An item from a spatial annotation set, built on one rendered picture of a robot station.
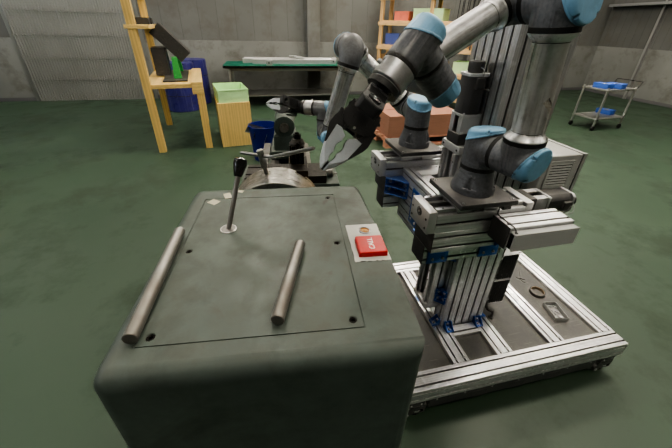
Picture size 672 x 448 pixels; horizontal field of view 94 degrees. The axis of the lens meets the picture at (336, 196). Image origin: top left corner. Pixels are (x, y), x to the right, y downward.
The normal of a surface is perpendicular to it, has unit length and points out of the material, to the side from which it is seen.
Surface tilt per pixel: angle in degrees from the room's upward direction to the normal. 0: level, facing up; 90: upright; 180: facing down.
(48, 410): 0
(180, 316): 0
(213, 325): 0
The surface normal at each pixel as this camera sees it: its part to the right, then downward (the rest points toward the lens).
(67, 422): 0.02, -0.88
